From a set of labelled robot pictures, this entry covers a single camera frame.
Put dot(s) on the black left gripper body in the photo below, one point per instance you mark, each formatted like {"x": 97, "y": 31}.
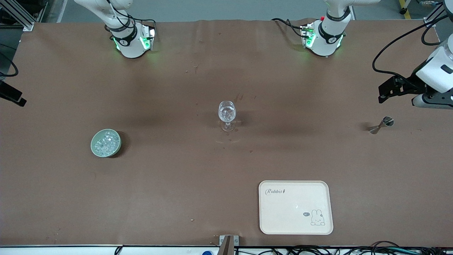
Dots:
{"x": 411, "y": 83}

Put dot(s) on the steel double jigger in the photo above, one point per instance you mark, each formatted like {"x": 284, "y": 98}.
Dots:
{"x": 388, "y": 121}

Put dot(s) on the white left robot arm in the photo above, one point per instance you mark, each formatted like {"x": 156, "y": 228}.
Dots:
{"x": 327, "y": 42}

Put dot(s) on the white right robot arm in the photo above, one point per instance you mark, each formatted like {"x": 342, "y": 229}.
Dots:
{"x": 129, "y": 46}

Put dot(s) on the heap of clear ice cubes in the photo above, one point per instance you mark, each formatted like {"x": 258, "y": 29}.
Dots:
{"x": 106, "y": 143}

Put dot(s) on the clear stemmed wine glass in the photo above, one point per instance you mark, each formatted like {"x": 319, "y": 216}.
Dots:
{"x": 227, "y": 111}

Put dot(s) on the green round bowl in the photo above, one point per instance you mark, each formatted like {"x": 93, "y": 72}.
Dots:
{"x": 93, "y": 146}

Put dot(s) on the metal base connector box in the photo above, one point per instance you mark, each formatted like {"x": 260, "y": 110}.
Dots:
{"x": 148, "y": 39}
{"x": 307, "y": 35}

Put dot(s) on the cream rabbit print tray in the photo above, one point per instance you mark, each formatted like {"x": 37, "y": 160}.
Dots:
{"x": 283, "y": 216}

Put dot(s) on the brown table cover mat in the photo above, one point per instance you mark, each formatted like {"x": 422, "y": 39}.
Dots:
{"x": 159, "y": 184}

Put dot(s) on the blue round object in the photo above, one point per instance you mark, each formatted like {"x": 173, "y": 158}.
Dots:
{"x": 207, "y": 253}

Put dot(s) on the aluminium frame profile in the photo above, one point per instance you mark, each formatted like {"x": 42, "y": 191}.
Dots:
{"x": 433, "y": 16}
{"x": 21, "y": 16}

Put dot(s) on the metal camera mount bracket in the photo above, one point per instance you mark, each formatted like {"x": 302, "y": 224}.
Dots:
{"x": 229, "y": 244}

